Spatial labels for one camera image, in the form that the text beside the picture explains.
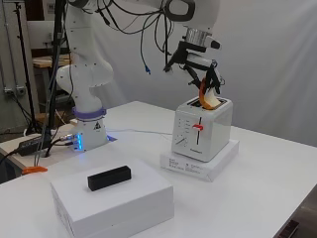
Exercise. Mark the red toaster lever knob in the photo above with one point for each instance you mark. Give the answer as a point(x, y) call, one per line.
point(198, 127)

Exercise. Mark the white flat box with print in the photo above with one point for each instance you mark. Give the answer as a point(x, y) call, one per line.
point(218, 165)

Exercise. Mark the white seven-joint robot arm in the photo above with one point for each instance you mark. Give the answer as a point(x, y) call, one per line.
point(89, 76)

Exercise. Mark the black block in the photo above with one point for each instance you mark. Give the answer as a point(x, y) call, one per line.
point(109, 178)

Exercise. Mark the grey wall socket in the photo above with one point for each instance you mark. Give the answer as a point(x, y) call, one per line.
point(15, 91)

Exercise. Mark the black power box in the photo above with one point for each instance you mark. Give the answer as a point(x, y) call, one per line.
point(33, 144)

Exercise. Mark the wooden workbench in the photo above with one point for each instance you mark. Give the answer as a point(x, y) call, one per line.
point(49, 61)

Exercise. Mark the toast slice with brown crust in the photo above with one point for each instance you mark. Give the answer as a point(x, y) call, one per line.
point(209, 99)

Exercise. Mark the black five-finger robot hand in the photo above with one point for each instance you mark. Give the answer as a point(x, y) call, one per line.
point(201, 62)

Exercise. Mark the white steel toaster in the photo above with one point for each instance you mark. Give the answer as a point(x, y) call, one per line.
point(211, 132)

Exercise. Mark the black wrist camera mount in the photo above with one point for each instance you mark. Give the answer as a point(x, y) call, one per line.
point(176, 56)

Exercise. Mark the black tripod stand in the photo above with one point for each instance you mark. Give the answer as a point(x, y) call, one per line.
point(24, 66)

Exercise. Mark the black stand pole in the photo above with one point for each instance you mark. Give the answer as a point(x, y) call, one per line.
point(56, 66)

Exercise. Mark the white hanging sheet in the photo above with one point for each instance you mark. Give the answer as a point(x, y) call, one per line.
point(264, 66)

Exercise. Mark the orange clamp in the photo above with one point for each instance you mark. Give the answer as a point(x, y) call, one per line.
point(34, 170)

